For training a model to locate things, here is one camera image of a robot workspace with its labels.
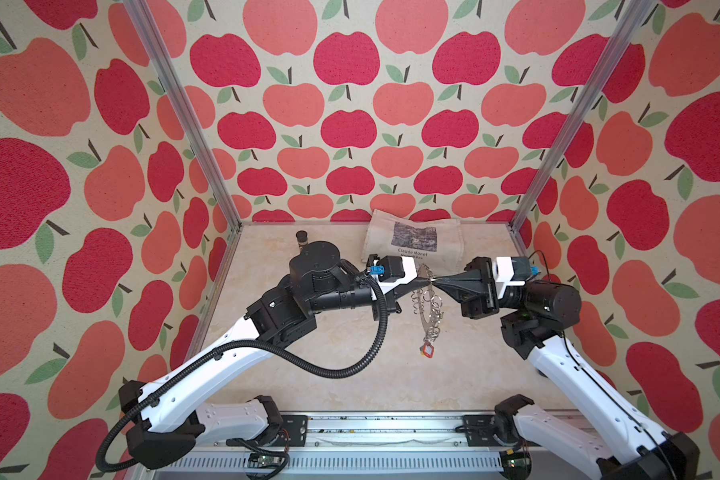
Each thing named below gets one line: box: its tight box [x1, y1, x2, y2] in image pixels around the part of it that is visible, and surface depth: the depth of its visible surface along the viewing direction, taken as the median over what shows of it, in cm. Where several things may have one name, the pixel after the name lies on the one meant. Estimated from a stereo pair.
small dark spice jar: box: [296, 230, 308, 247], surface depth 107 cm
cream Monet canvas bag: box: [361, 209, 464, 286], surface depth 109 cm
